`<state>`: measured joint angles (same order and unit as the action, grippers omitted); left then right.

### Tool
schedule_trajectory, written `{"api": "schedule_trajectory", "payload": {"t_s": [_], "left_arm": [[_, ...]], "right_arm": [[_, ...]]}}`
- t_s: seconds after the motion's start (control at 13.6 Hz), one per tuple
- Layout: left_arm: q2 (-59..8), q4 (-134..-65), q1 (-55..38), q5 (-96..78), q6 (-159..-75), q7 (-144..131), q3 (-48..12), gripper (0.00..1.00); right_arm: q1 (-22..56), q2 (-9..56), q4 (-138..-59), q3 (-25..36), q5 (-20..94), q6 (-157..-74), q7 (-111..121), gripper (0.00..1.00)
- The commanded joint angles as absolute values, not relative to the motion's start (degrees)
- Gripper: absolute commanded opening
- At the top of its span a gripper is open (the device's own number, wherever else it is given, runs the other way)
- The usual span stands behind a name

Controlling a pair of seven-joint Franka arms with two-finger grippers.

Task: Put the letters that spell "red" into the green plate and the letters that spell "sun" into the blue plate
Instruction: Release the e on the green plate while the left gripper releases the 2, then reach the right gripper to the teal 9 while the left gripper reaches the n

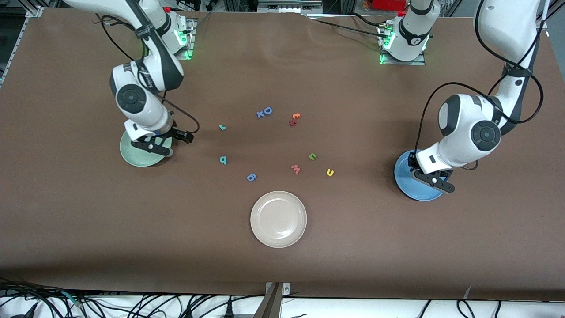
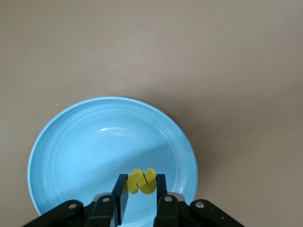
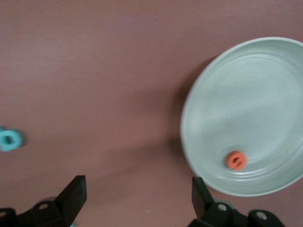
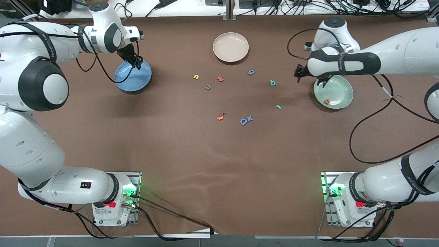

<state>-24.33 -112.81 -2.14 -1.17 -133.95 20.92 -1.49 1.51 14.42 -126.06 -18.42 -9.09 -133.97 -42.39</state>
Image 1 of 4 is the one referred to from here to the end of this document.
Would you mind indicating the pink foam letter w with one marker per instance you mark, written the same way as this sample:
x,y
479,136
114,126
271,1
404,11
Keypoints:
x,y
295,169

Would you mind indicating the aluminium corner bracket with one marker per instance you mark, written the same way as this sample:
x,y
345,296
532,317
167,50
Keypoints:
x,y
34,12

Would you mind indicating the beige plastic plate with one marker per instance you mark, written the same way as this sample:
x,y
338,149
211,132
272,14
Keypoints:
x,y
278,219

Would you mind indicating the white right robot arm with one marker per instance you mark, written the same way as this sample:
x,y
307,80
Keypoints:
x,y
148,112

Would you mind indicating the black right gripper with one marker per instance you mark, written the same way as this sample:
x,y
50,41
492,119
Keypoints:
x,y
175,132

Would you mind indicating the grey power strip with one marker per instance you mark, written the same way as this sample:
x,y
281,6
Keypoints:
x,y
287,6

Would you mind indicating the brown table cover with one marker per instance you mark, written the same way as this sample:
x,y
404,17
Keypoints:
x,y
88,221

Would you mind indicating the green plastic plate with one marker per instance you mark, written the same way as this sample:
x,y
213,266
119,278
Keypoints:
x,y
132,157

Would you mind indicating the small metal bracket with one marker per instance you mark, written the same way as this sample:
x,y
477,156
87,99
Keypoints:
x,y
286,289

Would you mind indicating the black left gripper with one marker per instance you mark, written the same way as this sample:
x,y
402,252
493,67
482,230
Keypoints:
x,y
413,162

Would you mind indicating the blue foam number six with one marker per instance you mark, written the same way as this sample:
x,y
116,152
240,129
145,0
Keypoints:
x,y
251,177

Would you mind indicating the blue plastic plate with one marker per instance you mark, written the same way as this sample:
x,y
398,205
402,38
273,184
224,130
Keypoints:
x,y
404,182

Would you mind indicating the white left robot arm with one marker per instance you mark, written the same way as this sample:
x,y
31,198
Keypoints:
x,y
463,132

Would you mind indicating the aluminium profile post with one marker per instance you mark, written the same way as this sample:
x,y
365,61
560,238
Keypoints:
x,y
269,307

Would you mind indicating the aluminium corner extrusion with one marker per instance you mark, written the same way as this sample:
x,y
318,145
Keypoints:
x,y
540,21

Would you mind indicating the red box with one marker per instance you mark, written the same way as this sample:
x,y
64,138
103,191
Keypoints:
x,y
382,4

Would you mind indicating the blue foam letter d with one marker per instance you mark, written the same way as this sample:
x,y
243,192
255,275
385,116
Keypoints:
x,y
267,111

